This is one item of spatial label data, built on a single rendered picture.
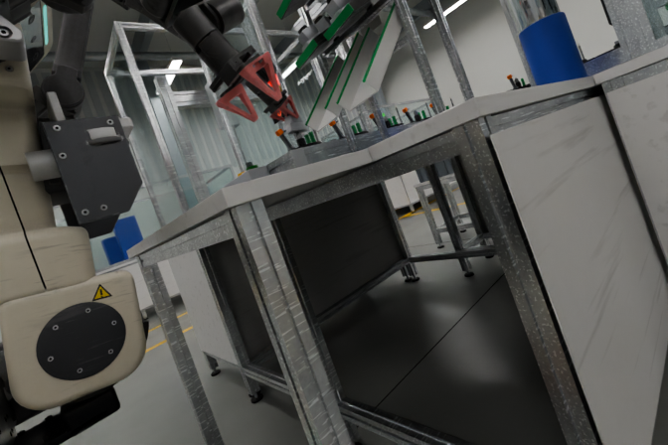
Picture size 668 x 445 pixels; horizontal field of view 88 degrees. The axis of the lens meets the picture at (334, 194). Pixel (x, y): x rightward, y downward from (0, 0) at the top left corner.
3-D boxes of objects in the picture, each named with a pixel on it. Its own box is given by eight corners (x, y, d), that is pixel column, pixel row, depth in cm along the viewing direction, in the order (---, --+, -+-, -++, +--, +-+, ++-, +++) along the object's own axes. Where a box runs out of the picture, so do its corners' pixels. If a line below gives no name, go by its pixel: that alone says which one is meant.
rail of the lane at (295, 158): (302, 182, 99) (289, 147, 99) (204, 227, 167) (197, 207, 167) (316, 178, 103) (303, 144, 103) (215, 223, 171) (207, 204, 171)
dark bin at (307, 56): (318, 46, 93) (299, 24, 91) (299, 70, 104) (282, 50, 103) (374, 3, 106) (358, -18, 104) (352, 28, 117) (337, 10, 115)
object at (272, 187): (228, 208, 47) (221, 188, 47) (128, 258, 116) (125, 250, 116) (466, 132, 92) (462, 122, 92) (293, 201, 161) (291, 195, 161)
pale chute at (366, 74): (378, 90, 80) (363, 79, 79) (349, 112, 91) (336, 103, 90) (409, 9, 90) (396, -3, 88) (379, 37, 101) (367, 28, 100)
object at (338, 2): (345, 20, 85) (326, -4, 84) (336, 31, 89) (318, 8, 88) (364, 6, 89) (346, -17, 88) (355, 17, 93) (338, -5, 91)
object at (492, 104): (481, 116, 50) (473, 96, 50) (188, 239, 164) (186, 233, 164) (632, 75, 141) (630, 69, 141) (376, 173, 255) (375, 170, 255)
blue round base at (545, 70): (584, 82, 119) (557, 9, 119) (536, 101, 131) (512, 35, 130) (593, 80, 129) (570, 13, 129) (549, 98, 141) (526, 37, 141)
